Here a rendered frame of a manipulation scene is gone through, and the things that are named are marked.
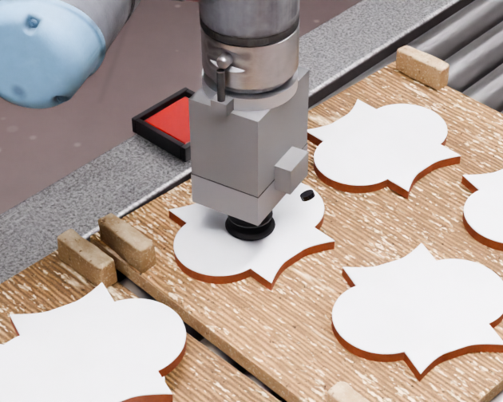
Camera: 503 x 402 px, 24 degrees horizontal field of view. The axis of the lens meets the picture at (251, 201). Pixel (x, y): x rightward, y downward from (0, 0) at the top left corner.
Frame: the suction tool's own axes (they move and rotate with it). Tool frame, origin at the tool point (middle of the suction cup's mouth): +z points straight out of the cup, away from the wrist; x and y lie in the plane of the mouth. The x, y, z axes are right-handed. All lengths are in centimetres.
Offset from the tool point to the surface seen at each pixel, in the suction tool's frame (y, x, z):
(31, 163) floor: 89, 109, 94
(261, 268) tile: -4.4, -3.6, -0.5
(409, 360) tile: -7.6, -18.4, -0.3
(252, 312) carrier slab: -8.3, -5.0, 0.6
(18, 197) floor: 78, 104, 94
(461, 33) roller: 44.0, -2.2, 2.9
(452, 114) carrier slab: 25.5, -8.4, 0.6
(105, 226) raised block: -7.8, 9.6, -1.9
